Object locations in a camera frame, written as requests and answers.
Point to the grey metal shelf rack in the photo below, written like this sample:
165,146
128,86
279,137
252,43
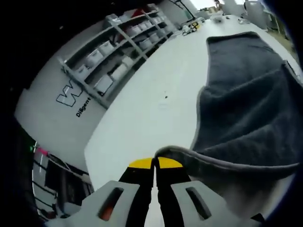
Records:
129,41

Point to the grey towel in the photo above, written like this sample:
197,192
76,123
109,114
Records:
246,99

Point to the yellow black tool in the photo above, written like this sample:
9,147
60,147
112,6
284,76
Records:
194,25

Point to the row of white storage boxes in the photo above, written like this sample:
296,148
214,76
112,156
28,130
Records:
106,47

